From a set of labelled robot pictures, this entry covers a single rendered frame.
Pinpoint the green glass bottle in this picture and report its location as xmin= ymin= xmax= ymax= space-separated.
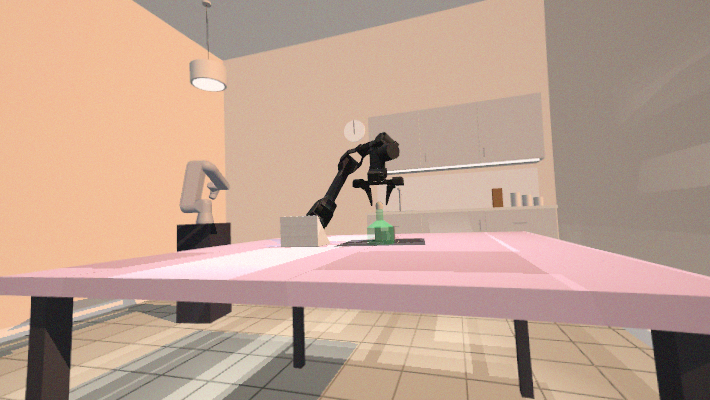
xmin=367 ymin=202 xmax=394 ymax=245

